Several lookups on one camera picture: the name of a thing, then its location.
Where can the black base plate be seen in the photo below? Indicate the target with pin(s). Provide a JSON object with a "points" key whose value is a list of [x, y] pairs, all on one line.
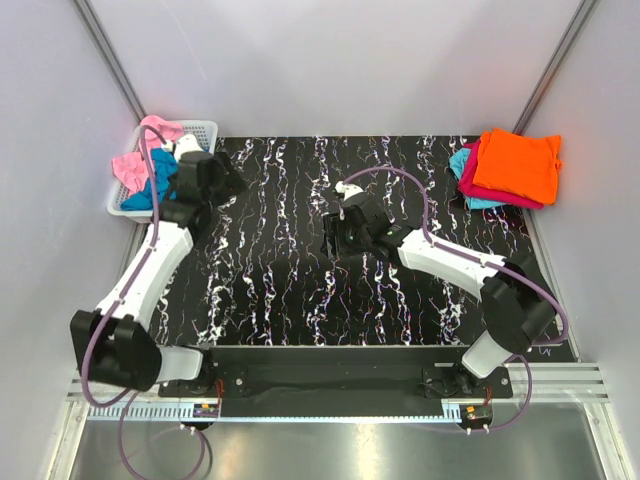
{"points": [[398, 382]]}

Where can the light blue folded t-shirt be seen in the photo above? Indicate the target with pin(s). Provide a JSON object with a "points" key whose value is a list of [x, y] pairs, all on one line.
{"points": [[457, 164]]}

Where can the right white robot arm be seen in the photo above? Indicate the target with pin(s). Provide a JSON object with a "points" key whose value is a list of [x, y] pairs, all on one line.
{"points": [[516, 301]]}

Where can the pink t-shirt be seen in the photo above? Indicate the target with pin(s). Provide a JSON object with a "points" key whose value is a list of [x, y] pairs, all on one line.
{"points": [[130, 168]]}

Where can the white plastic basket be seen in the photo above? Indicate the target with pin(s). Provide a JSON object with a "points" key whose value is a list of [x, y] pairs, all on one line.
{"points": [[206, 133]]}

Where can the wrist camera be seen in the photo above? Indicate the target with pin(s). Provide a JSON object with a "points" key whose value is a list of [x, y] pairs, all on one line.
{"points": [[345, 191], [185, 144]]}

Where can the aluminium rail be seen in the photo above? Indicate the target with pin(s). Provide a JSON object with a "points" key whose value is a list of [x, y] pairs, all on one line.
{"points": [[537, 383]]}

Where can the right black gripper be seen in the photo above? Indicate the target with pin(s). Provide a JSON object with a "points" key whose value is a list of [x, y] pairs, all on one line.
{"points": [[334, 225]]}

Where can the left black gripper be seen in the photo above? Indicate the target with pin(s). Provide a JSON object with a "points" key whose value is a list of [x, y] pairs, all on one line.
{"points": [[230, 183]]}

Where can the magenta folded t-shirt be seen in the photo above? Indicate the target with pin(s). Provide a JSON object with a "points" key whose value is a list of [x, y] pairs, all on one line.
{"points": [[466, 185]]}

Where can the orange folded t-shirt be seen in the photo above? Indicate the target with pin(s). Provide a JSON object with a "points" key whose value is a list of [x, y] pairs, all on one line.
{"points": [[524, 166]]}

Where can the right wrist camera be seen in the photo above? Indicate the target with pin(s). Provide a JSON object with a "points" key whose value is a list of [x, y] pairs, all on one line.
{"points": [[345, 191]]}

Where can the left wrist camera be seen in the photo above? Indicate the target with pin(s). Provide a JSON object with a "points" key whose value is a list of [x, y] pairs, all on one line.
{"points": [[185, 144]]}

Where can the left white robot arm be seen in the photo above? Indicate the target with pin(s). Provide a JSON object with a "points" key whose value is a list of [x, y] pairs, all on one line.
{"points": [[112, 342]]}

